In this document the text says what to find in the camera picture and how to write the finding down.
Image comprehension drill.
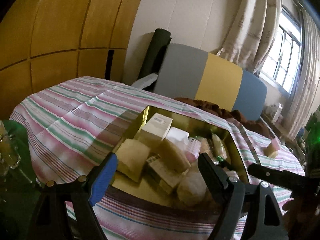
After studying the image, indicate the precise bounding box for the cluttered wooden desk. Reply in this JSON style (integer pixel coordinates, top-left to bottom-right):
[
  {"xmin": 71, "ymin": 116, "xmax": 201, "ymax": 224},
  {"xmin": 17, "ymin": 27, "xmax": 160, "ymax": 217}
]
[{"xmin": 260, "ymin": 103, "xmax": 306, "ymax": 164}]

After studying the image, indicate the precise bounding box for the white foam bed rail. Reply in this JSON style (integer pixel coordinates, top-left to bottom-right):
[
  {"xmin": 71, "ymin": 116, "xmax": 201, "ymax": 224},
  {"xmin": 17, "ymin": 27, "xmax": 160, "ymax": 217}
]
[{"xmin": 131, "ymin": 73, "xmax": 158, "ymax": 89}]

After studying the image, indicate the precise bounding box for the dark red blanket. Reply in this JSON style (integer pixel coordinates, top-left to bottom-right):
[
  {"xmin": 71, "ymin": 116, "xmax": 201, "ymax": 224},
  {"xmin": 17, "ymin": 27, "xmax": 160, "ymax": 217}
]
[{"xmin": 175, "ymin": 98, "xmax": 275, "ymax": 139}]

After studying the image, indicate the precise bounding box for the pink green striped bedsheet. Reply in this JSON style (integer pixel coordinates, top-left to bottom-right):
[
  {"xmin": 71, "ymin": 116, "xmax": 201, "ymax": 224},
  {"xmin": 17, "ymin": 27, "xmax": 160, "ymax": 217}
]
[{"xmin": 10, "ymin": 77, "xmax": 304, "ymax": 239}]

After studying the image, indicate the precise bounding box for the black rolled mat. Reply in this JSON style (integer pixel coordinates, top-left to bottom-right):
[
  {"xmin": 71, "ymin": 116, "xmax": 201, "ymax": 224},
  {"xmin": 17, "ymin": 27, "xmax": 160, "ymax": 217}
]
[{"xmin": 138, "ymin": 28, "xmax": 171, "ymax": 79}]

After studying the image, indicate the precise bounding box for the green glass side table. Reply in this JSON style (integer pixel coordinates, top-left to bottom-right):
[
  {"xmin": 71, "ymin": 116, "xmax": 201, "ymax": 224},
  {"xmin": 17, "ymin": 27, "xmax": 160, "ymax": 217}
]
[{"xmin": 1, "ymin": 120, "xmax": 40, "ymax": 239}]

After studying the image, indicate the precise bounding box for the beige barcode carton box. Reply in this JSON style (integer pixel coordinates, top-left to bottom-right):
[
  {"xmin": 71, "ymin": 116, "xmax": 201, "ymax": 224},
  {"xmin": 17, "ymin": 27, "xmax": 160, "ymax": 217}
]
[{"xmin": 140, "ymin": 113, "xmax": 173, "ymax": 141}]

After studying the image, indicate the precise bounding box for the person's right hand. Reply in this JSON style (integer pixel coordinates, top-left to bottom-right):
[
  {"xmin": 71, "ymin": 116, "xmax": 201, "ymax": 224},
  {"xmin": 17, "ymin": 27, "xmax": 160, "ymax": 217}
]
[{"xmin": 282, "ymin": 199, "xmax": 319, "ymax": 240}]

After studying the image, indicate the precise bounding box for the beige patterned curtain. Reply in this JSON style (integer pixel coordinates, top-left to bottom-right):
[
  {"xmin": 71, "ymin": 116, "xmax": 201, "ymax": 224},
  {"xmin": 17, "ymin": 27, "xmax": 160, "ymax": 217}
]
[{"xmin": 217, "ymin": 0, "xmax": 283, "ymax": 74}]

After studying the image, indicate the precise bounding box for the gold rectangular storage box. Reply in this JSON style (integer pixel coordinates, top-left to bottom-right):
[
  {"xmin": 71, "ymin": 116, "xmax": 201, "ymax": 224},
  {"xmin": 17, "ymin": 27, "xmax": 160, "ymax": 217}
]
[{"xmin": 112, "ymin": 106, "xmax": 248, "ymax": 211}]

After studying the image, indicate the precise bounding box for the grey yellow blue headboard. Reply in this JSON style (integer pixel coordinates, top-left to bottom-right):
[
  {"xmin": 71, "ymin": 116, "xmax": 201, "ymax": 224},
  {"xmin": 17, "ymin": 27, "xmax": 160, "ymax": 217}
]
[{"xmin": 153, "ymin": 43, "xmax": 267, "ymax": 121}]

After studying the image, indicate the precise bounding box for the window with metal bars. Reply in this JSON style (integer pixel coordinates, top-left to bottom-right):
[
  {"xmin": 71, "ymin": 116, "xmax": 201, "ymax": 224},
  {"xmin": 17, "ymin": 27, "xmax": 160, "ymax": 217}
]
[{"xmin": 259, "ymin": 8, "xmax": 302, "ymax": 98}]

